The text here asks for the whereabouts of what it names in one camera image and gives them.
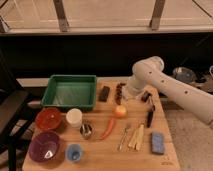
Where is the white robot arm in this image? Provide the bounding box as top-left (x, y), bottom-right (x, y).
top-left (122, 56), bottom-right (213, 129)

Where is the green plastic tray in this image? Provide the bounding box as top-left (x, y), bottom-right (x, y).
top-left (41, 75), bottom-right (97, 111)

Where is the black rectangular block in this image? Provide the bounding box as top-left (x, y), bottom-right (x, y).
top-left (99, 86), bottom-right (110, 102)

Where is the dark red grape bunch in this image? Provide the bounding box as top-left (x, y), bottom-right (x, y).
top-left (115, 82), bottom-right (126, 105)

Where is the yellow apple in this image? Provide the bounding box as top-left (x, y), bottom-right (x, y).
top-left (115, 105), bottom-right (127, 118)

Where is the orange carrot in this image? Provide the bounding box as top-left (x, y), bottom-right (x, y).
top-left (99, 117), bottom-right (116, 140)

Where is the small black clip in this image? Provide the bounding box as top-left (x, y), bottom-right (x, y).
top-left (141, 91), bottom-right (152, 102)

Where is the white cylindrical cup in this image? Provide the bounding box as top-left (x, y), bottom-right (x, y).
top-left (66, 108), bottom-right (82, 128)

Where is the small metal cup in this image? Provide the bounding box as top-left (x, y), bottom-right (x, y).
top-left (80, 124), bottom-right (92, 139)

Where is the black marker pen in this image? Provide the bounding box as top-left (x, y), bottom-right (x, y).
top-left (147, 105), bottom-right (155, 128)

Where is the metal fork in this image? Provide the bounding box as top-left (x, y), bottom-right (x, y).
top-left (117, 124), bottom-right (131, 151)

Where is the wooden spatula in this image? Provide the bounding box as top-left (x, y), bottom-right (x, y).
top-left (128, 124), bottom-right (144, 151)

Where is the orange plastic bowl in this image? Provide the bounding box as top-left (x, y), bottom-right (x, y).
top-left (35, 107), bottom-right (62, 131)

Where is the small blue cup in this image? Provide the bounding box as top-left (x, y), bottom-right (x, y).
top-left (65, 144), bottom-right (83, 162)

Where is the blue sponge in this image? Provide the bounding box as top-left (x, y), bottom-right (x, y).
top-left (151, 132), bottom-right (165, 155)

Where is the metal bowl in background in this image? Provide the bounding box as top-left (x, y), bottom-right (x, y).
top-left (173, 67), bottom-right (196, 83)

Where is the purple plastic bowl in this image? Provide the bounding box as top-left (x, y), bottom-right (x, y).
top-left (28, 131), bottom-right (60, 163)

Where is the black chair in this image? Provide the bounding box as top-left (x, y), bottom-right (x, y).
top-left (0, 51), bottom-right (32, 171)

